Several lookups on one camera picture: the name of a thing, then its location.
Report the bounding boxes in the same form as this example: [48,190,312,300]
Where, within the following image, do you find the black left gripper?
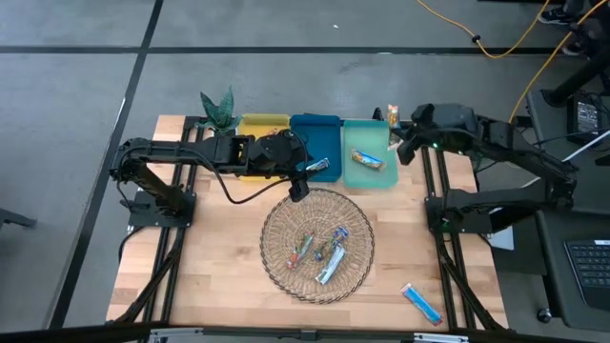
[247,128,312,204]

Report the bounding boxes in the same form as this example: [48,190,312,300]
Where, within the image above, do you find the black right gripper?
[396,103,437,167]

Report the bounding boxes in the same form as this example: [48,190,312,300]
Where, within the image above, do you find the orange blue granola bar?
[350,148,387,172]

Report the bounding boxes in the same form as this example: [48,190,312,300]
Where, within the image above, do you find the yellow plastic bin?
[236,112,292,183]

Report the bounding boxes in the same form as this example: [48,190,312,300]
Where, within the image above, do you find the teal plastic bin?
[339,118,399,190]

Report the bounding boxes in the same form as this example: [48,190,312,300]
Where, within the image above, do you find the blue plastic bin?
[288,112,344,184]

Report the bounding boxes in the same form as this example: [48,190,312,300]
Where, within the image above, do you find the green plant in white pot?
[194,87,242,137]

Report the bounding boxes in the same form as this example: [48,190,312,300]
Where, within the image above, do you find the white paper sheet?
[490,231,516,252]

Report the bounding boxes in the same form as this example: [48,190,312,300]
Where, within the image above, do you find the flat light blue bar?
[399,282,444,327]

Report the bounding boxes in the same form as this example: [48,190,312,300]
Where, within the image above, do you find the black stand legs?
[540,28,610,109]

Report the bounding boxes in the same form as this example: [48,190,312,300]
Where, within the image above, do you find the black power adapter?
[566,94,604,144]

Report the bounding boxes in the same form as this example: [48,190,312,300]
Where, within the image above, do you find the white rod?
[521,141,610,190]

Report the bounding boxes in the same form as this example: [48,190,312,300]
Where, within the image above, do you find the person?
[538,0,610,56]

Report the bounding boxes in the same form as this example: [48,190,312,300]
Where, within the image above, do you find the dark grey desk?
[526,88,610,215]
[536,209,610,334]

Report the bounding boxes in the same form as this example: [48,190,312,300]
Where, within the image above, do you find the black keyboard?
[564,237,610,312]

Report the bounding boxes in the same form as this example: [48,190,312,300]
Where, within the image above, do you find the grey chair leg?
[0,208,38,231]

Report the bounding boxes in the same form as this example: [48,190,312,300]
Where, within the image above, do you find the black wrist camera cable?
[175,147,295,205]

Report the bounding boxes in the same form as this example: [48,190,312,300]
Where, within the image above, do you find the black aluminium frame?
[109,113,509,334]

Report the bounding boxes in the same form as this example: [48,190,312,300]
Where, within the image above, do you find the yellow looping floor cable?
[417,0,552,60]

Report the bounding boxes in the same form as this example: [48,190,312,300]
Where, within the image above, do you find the black floor cable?
[531,131,610,147]

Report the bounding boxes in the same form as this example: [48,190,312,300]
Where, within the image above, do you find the black arm base cable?
[117,227,140,262]

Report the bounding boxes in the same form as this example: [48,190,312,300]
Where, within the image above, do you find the silver metal bracket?
[148,327,204,343]
[413,332,471,343]

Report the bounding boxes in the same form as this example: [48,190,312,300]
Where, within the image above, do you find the black frame crossbar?
[0,322,610,343]

